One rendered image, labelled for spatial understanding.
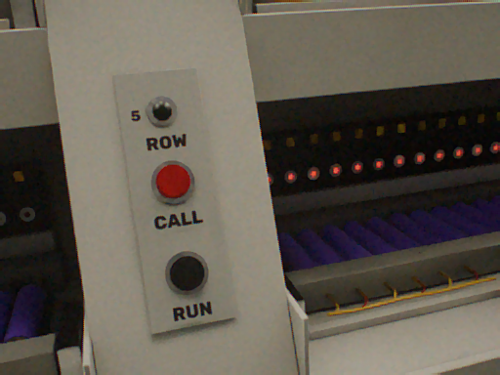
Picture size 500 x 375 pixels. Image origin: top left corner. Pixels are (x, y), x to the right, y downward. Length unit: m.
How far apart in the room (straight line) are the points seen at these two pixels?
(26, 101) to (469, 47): 0.25
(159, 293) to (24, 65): 0.12
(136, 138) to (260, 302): 0.10
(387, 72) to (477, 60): 0.06
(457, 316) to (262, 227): 0.15
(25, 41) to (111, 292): 0.12
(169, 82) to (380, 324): 0.19
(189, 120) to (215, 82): 0.02
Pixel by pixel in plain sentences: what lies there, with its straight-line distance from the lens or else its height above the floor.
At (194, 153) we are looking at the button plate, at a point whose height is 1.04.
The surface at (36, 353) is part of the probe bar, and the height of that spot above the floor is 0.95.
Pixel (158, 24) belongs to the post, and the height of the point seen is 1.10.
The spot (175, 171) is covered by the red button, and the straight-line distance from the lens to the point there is 0.24.
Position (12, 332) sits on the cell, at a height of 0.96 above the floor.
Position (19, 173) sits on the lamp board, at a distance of 0.40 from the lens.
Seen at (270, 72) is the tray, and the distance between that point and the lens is 0.28.
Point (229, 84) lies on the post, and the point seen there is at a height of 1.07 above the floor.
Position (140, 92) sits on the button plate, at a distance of 0.25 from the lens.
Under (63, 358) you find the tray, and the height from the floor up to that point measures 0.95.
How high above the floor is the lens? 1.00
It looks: 3 degrees up
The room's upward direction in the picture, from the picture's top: 9 degrees counter-clockwise
